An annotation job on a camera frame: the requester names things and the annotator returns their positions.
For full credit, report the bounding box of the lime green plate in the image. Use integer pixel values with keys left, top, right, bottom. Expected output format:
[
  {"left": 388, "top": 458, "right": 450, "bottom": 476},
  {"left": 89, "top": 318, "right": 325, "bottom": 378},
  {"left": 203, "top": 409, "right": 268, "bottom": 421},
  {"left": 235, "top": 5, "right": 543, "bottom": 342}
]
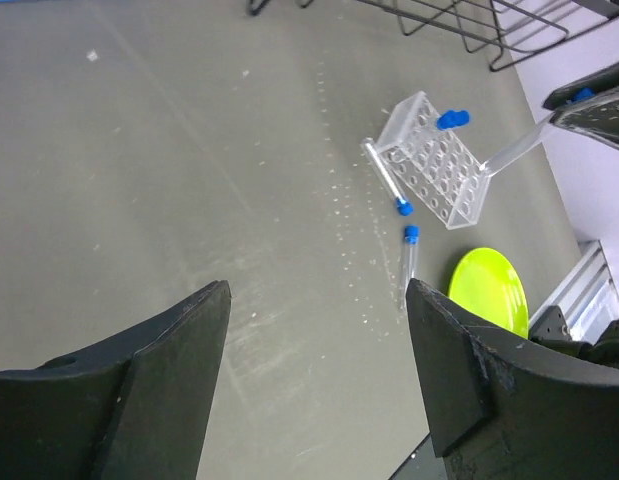
[{"left": 448, "top": 247, "right": 529, "bottom": 338}]

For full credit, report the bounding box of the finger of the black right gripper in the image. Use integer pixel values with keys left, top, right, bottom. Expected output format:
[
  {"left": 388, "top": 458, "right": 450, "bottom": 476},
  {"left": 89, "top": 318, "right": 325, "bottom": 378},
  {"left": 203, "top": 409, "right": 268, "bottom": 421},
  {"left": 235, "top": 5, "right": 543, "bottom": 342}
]
[
  {"left": 549, "top": 86, "right": 619, "bottom": 151},
  {"left": 543, "top": 61, "right": 619, "bottom": 110}
]

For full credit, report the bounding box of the clear test tube rack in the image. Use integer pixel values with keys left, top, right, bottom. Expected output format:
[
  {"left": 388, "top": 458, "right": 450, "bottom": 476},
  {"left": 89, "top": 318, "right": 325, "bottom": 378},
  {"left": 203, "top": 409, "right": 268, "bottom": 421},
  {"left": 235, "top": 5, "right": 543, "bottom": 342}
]
[{"left": 373, "top": 91, "right": 489, "bottom": 230}]

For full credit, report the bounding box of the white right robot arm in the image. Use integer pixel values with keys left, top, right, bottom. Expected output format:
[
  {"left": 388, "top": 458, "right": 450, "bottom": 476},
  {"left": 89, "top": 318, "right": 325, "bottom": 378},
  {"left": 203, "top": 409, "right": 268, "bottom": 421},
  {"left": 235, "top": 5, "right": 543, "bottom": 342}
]
[{"left": 538, "top": 61, "right": 619, "bottom": 363}]

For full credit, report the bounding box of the blue-capped test tube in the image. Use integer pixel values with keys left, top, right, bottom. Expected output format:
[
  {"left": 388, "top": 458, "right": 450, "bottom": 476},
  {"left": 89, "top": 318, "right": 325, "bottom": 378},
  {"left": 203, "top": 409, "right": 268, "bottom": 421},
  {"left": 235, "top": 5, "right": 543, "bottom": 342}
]
[
  {"left": 399, "top": 225, "right": 420, "bottom": 310},
  {"left": 455, "top": 110, "right": 471, "bottom": 126},
  {"left": 479, "top": 88, "right": 595, "bottom": 178},
  {"left": 436, "top": 110, "right": 461, "bottom": 130},
  {"left": 361, "top": 138, "right": 413, "bottom": 217}
]

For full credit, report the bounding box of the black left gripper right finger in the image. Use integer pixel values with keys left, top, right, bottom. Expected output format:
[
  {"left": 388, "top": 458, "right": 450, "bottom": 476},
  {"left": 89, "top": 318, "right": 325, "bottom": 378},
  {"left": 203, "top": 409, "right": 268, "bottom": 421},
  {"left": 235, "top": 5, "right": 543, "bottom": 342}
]
[{"left": 406, "top": 279, "right": 619, "bottom": 479}]

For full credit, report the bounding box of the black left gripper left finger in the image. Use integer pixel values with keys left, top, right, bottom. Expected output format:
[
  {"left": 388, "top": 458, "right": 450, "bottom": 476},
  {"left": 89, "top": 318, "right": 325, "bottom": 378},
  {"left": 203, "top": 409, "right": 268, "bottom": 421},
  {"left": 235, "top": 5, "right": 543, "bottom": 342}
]
[{"left": 0, "top": 281, "right": 231, "bottom": 479}]

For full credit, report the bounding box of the black wire basket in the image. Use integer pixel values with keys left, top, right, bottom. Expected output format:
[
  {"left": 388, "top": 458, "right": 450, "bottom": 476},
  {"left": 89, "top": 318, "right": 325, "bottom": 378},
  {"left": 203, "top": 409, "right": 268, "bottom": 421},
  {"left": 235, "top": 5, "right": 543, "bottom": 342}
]
[{"left": 246, "top": 0, "right": 619, "bottom": 73}]

